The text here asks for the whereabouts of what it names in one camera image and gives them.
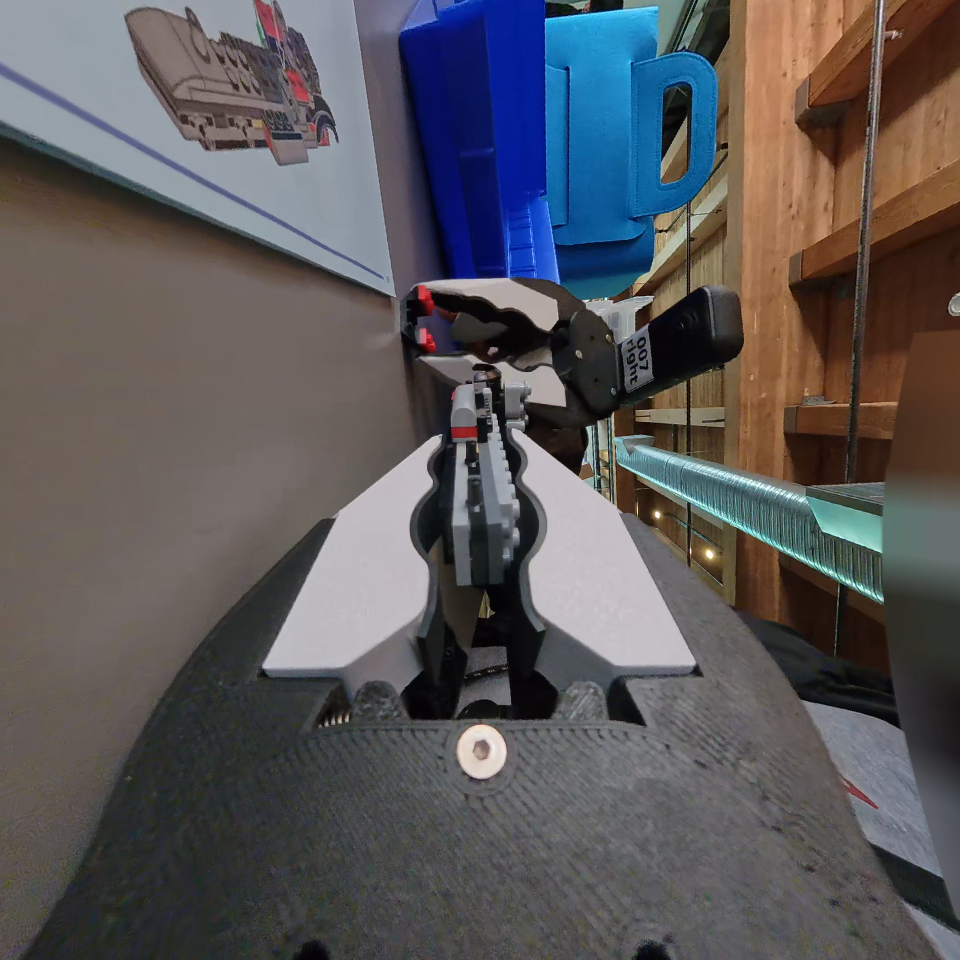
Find brick instruction booklet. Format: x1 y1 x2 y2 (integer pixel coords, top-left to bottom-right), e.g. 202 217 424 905
0 0 396 297

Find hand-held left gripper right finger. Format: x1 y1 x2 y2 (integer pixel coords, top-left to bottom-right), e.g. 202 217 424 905
498 429 702 714

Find clear plastic storage rack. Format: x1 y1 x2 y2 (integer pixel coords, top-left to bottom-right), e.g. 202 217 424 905
588 294 655 342

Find silver ventilation duct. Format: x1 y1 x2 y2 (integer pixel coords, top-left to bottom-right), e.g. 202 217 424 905
615 435 886 605

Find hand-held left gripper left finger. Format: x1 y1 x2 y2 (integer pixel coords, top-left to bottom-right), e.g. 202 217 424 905
262 435 462 710

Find person's grey shirt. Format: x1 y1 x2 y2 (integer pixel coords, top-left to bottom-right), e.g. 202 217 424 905
806 701 946 960

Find metal ceiling pipe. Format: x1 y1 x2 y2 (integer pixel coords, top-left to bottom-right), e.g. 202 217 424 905
843 0 890 485

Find person's black jacket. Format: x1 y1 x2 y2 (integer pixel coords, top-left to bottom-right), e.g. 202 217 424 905
738 611 901 725

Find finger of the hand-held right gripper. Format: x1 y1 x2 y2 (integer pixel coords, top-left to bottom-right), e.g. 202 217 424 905
414 277 564 355
414 341 580 410

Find person's right hand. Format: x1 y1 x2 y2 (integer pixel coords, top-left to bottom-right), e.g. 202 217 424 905
525 407 595 474

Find grey desk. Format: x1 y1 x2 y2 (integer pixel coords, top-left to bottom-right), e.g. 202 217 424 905
0 0 466 960

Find grey brick model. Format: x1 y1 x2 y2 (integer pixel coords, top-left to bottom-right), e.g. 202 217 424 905
447 365 534 588

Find blue felt bag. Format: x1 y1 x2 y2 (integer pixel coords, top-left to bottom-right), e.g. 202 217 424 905
543 7 720 297

